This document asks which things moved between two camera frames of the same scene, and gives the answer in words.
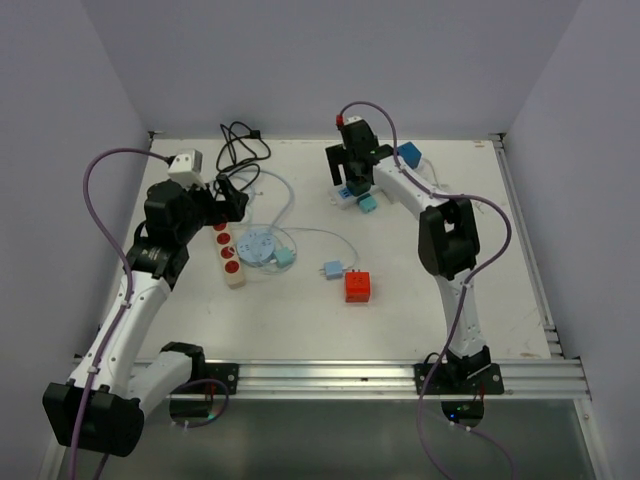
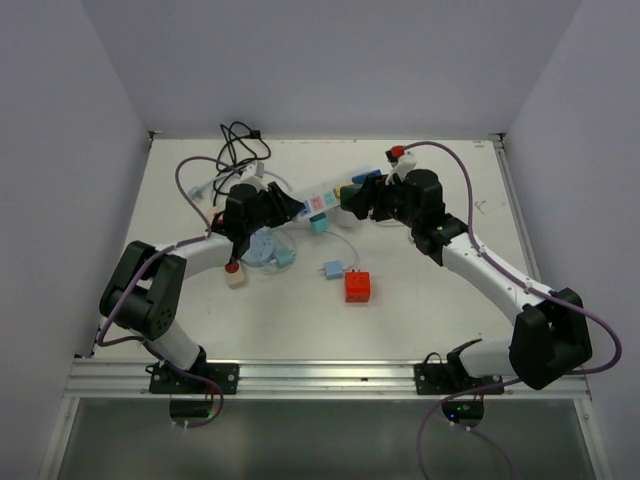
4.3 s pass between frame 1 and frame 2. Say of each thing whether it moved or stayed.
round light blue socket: stayed
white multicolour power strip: moved
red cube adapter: stayed
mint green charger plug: stayed
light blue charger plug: stayed
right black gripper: moved
